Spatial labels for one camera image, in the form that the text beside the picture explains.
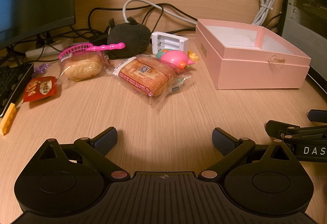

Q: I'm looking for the white power strip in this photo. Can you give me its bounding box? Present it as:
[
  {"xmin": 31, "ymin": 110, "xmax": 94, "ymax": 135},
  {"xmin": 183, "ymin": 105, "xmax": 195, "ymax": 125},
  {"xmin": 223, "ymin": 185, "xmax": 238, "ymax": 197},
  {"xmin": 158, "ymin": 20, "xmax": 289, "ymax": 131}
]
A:
[{"xmin": 25, "ymin": 38, "xmax": 74, "ymax": 60}]

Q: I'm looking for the pink and teal bird toy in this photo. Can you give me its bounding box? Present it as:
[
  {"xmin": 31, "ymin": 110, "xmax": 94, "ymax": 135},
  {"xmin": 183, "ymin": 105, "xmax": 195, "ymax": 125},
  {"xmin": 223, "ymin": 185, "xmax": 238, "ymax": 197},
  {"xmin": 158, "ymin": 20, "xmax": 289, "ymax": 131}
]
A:
[{"xmin": 156, "ymin": 49, "xmax": 195, "ymax": 69}]

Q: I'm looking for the white thick cable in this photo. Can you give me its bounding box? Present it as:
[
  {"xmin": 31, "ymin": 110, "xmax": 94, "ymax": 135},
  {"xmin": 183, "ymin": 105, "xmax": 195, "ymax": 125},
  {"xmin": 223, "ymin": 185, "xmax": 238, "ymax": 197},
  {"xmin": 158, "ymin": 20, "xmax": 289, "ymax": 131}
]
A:
[{"xmin": 122, "ymin": 0, "xmax": 198, "ymax": 26}]

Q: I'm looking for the black plush toy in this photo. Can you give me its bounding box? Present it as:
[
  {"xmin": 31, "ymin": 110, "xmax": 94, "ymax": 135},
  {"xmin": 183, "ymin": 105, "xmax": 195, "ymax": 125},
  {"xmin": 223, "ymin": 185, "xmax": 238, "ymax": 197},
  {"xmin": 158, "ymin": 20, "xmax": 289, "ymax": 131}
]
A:
[{"xmin": 104, "ymin": 17, "xmax": 151, "ymax": 60}]

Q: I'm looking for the white battery charger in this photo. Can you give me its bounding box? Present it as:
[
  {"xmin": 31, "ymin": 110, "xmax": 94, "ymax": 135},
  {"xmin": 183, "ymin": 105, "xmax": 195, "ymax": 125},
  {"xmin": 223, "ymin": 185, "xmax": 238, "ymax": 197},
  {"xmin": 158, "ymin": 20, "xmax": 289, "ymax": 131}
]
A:
[{"xmin": 151, "ymin": 31, "xmax": 188, "ymax": 55}]

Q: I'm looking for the pink plastic toy strainer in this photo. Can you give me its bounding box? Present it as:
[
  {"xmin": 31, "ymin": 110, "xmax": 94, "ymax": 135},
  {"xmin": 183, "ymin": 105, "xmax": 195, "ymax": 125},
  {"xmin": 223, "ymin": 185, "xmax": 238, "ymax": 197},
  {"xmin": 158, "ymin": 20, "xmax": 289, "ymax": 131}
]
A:
[{"xmin": 59, "ymin": 43, "xmax": 126, "ymax": 59}]

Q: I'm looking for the computer tower case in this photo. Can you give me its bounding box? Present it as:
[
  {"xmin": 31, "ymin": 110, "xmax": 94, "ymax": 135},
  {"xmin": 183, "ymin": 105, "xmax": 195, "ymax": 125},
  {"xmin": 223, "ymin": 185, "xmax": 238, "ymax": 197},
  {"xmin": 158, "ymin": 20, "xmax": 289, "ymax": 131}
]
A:
[{"xmin": 280, "ymin": 0, "xmax": 327, "ymax": 72}]

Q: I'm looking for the packaged sliced bread loaf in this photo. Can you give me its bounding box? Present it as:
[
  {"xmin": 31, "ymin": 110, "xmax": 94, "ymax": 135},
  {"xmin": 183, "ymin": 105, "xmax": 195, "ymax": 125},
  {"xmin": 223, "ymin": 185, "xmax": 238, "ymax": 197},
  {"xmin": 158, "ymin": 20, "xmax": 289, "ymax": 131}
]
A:
[{"xmin": 112, "ymin": 55, "xmax": 191, "ymax": 107}]

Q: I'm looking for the round bun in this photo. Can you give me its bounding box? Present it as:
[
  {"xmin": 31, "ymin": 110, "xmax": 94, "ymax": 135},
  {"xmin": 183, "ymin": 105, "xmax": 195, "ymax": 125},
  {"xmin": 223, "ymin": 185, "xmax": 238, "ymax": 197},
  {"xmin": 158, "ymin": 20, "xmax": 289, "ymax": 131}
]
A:
[{"xmin": 59, "ymin": 51, "xmax": 113, "ymax": 83}]

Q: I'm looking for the small yellow toy piece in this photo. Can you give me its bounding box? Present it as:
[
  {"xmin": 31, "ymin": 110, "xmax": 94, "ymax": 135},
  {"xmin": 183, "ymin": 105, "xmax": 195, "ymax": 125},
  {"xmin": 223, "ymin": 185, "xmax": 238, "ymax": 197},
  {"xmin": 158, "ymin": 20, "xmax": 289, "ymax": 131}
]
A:
[{"xmin": 187, "ymin": 50, "xmax": 199, "ymax": 62}]

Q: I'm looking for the red snack packet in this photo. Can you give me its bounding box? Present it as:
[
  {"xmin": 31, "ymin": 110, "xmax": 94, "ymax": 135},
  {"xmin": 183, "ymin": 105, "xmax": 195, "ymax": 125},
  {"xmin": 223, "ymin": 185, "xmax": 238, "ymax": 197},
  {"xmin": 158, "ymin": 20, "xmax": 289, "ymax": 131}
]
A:
[{"xmin": 16, "ymin": 76, "xmax": 61, "ymax": 108}]

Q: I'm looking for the yellow toy brick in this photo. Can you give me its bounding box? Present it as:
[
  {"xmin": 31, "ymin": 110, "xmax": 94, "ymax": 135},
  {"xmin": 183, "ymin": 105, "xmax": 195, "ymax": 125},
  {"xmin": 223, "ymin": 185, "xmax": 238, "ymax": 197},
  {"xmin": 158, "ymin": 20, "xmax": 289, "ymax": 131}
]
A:
[{"xmin": 0, "ymin": 103, "xmax": 17, "ymax": 136}]

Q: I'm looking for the black cable loop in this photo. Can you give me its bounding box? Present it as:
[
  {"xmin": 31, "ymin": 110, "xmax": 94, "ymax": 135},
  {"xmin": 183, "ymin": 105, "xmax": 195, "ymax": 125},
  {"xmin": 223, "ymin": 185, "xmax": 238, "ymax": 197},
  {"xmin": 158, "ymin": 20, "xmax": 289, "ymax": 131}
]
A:
[{"xmin": 87, "ymin": 3, "xmax": 198, "ymax": 36}]

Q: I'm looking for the purple bead trinket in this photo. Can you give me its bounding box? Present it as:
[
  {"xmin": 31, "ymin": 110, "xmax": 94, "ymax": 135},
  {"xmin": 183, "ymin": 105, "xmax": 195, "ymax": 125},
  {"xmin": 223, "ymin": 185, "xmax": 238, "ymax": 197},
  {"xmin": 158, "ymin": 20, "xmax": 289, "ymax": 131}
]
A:
[{"xmin": 32, "ymin": 63, "xmax": 50, "ymax": 78}]

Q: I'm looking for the pink cardboard box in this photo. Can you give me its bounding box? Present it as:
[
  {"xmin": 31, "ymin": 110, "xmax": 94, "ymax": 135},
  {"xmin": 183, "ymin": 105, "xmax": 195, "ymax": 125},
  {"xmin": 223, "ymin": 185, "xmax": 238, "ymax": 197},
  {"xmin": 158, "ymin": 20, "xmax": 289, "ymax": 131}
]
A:
[{"xmin": 195, "ymin": 19, "xmax": 311, "ymax": 90}]

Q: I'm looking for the black keyboard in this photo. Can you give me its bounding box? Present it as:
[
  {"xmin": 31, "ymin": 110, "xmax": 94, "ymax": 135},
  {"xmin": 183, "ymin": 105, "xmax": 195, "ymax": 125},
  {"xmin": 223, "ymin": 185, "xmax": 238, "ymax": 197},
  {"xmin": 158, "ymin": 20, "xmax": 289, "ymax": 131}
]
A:
[{"xmin": 0, "ymin": 64, "xmax": 34, "ymax": 117}]

